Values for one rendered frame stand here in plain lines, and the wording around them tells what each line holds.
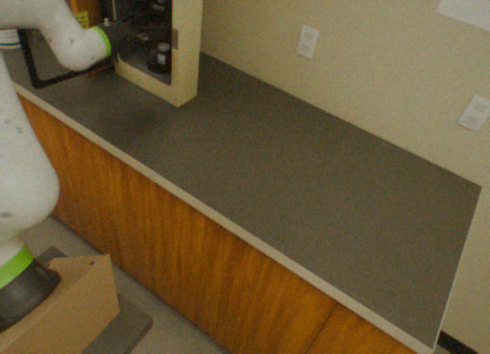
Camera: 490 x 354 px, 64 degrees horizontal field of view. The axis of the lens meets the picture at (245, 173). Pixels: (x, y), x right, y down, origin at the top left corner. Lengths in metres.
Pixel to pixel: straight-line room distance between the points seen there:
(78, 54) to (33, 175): 0.62
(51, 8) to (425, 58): 1.12
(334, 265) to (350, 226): 0.16
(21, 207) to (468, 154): 1.36
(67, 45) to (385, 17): 0.97
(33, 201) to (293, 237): 0.69
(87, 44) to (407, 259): 1.07
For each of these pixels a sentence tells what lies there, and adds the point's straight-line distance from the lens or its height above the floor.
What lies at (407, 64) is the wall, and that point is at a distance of 1.46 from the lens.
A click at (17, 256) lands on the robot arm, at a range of 0.79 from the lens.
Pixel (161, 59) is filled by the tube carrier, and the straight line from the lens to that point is 1.47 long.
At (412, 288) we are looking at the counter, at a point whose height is 0.94.
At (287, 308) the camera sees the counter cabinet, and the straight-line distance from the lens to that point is 1.29.
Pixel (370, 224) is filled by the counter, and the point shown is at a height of 0.94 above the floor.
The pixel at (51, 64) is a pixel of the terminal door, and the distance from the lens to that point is 1.49.
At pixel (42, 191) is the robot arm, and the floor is 1.34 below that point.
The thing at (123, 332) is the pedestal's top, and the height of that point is 0.94.
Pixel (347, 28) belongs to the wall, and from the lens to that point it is 1.49.
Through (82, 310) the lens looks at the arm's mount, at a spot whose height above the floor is 1.08.
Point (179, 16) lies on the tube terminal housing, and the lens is 1.30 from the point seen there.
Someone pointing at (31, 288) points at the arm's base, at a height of 1.14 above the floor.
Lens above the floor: 1.79
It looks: 44 degrees down
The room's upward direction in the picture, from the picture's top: 11 degrees clockwise
